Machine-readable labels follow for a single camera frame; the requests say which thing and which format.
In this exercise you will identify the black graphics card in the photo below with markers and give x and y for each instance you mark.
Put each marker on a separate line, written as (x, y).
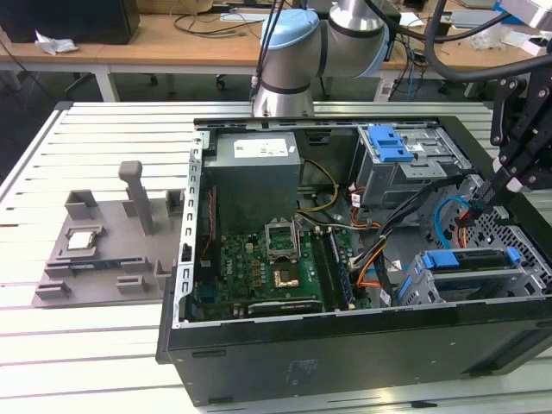
(284, 307)

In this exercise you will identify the hard disk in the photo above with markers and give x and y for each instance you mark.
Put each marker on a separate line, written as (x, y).
(440, 260)

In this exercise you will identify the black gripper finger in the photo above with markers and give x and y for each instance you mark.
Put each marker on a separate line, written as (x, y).
(532, 151)
(502, 112)

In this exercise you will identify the crumpled white paper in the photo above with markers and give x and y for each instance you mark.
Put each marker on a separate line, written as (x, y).
(56, 43)

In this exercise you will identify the crumpled clear plastic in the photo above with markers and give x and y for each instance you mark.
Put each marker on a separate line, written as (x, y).
(485, 39)

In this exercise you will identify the grey power supply unit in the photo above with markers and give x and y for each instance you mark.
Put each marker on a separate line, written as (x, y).
(250, 185)

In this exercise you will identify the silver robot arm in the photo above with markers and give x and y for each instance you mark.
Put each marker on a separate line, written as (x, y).
(293, 52)

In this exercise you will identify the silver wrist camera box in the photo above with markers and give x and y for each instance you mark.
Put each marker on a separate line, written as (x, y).
(530, 10)

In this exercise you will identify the CPU socket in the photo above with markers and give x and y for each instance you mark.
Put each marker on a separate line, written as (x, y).
(281, 242)

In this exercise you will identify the wooden desk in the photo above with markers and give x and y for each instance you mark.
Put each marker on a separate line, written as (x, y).
(194, 47)

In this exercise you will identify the blue drive cage latch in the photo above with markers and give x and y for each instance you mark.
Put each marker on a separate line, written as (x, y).
(388, 146)

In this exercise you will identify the grey optical drive cage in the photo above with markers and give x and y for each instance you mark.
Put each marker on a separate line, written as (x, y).
(388, 181)

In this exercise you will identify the silver CPU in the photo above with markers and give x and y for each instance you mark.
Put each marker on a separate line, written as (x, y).
(83, 240)

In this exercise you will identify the small white box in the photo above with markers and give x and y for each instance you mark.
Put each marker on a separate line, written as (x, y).
(537, 46)

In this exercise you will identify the blue RAM stick in slot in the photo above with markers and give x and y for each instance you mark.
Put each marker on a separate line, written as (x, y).
(343, 278)

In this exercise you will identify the gold chipset chip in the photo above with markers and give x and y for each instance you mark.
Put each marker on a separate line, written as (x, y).
(280, 278)

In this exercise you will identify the RAM stick on rack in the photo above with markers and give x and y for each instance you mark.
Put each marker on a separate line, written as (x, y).
(99, 264)

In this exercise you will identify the green motherboard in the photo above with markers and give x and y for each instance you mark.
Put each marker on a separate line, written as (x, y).
(241, 267)

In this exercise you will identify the grey parts rack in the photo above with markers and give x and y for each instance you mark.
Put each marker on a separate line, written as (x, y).
(108, 224)

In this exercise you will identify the metal disk bay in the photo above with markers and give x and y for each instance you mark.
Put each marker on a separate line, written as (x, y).
(530, 280)

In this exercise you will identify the grey flat box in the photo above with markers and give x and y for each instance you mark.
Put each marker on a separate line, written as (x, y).
(474, 19)

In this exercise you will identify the black open PC case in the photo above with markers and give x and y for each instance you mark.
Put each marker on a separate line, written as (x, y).
(345, 366)

